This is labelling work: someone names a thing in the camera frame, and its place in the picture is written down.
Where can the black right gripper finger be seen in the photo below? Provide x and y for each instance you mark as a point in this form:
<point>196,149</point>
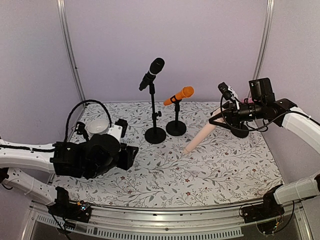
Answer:
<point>216,112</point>
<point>215,122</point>

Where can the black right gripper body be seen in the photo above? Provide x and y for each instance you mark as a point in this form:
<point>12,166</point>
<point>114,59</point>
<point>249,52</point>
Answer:
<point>230,114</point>

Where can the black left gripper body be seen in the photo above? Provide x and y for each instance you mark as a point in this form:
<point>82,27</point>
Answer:
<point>124,156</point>

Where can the beige microphone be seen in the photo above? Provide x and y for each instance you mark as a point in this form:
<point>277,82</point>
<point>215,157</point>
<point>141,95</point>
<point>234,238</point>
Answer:
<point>201,135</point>

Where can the pink microphone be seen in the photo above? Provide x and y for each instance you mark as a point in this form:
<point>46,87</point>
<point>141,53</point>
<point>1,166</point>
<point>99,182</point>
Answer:
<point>248,100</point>

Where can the short black mic stand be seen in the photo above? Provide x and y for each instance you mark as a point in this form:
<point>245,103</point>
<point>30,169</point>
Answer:
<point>243,132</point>

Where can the tall black mic stand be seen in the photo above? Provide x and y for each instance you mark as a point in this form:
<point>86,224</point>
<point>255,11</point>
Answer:
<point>154,135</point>

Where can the orange microphone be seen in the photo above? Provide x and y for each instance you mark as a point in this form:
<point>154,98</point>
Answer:
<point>186,92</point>

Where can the black microphone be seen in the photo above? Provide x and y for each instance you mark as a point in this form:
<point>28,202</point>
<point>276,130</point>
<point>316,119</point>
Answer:
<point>156,67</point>

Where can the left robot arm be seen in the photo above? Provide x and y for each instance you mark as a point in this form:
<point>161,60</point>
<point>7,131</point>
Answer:
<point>87,160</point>

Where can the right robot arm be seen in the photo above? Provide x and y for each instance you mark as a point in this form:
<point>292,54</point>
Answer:
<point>283,113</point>

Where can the white ceramic bowl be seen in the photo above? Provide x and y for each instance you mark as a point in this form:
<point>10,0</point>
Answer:
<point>97,126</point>

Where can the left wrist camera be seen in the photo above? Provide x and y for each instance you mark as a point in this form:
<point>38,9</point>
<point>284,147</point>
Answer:
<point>118,129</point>

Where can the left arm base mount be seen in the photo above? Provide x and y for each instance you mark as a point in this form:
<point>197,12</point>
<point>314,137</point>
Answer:
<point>64,208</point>

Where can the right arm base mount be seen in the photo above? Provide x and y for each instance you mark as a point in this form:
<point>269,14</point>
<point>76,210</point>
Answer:
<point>269,208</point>

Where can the aluminium front rail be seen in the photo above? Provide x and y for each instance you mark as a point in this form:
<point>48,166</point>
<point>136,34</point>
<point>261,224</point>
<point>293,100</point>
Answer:
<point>217,222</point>

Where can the right aluminium frame post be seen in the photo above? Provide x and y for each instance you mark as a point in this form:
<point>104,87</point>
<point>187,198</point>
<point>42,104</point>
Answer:
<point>264,38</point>

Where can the aluminium frame post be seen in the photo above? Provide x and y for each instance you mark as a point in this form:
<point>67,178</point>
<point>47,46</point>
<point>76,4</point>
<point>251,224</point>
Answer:
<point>264,38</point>
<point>61,8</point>

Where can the left aluminium frame post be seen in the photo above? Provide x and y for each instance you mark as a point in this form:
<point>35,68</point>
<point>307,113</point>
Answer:
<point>61,8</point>

